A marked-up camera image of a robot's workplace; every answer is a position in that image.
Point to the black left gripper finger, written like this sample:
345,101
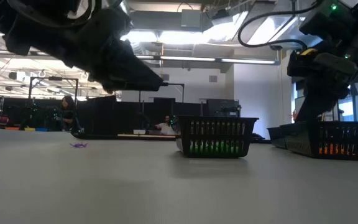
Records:
132,70
120,84

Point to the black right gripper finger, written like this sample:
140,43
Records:
314,107

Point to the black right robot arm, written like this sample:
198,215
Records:
328,18

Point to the black slotted plastic basket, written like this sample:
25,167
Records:
277,137
216,119
353,124

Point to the neighbouring work table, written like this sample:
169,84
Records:
129,136

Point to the person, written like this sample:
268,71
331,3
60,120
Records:
166,127
68,107

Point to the long ceiling light bar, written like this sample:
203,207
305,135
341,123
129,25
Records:
188,58

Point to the purple plastic spider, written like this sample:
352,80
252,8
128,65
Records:
79,145

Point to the small blue block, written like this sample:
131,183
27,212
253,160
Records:
41,129

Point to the small yellow block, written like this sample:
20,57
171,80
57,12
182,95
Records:
30,128

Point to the grey table mat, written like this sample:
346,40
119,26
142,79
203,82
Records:
259,193

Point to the small orange block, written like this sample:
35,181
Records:
11,128

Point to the black metal rig frame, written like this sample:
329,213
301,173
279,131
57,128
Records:
179,84
55,78

